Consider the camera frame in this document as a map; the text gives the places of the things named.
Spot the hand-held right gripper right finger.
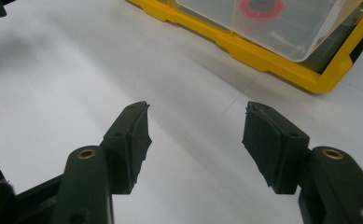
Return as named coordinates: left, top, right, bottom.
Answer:
left=241, top=100, right=311, bottom=196

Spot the clear plastic drawer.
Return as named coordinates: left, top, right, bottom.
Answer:
left=173, top=0, right=363, bottom=63

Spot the red round disc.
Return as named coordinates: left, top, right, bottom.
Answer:
left=239, top=0, right=286, bottom=23

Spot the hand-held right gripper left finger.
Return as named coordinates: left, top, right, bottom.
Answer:
left=100, top=100, right=153, bottom=196

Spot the yellow black organizer cabinet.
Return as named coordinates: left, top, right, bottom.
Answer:
left=127, top=0, right=363, bottom=95

